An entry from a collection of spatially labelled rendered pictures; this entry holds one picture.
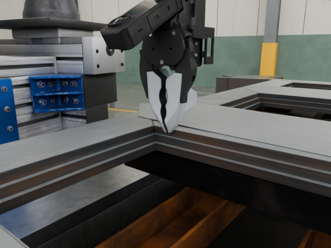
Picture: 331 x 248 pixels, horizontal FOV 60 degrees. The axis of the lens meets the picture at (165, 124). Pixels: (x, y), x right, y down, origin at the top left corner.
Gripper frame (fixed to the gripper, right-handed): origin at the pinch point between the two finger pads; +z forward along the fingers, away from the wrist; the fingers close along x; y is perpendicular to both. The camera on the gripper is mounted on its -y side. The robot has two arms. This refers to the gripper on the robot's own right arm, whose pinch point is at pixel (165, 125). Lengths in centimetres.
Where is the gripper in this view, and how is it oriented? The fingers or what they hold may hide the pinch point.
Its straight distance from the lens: 41.9
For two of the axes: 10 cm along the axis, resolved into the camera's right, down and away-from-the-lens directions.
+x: -7.9, -1.5, 6.0
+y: 6.2, -1.9, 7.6
